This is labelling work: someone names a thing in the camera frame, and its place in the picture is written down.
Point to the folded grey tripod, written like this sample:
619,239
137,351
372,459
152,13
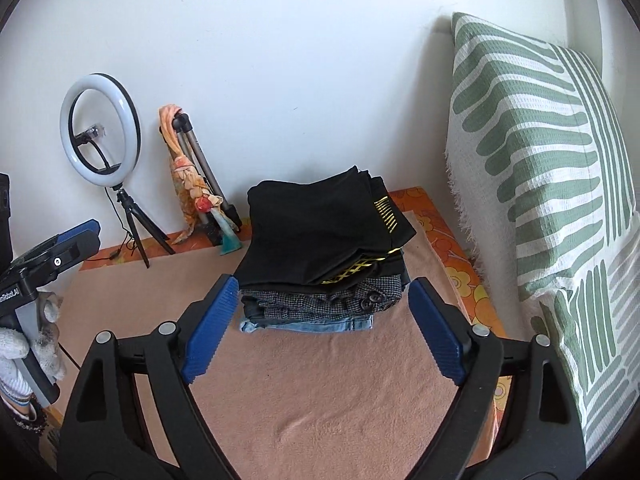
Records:
200,160

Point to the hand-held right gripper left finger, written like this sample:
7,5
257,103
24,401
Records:
207,330

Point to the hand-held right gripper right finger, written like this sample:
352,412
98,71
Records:
437,330

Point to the bed with orange floral sheet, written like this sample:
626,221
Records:
465,280

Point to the small black tripod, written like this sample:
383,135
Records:
125,207

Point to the peach blanket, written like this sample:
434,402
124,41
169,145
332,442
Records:
310,400

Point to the folded dark grey pants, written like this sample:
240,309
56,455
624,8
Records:
310,302

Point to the folded blue jeans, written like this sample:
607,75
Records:
310,326

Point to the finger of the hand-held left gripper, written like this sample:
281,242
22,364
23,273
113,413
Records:
65,252

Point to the folded tripod with orange scarf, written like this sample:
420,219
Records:
187,185

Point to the green striped white pillow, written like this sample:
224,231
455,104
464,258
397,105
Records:
590,340
525,135

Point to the black pants with yellow stripes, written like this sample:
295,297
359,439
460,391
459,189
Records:
310,225

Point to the person's left hand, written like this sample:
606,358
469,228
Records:
50,355

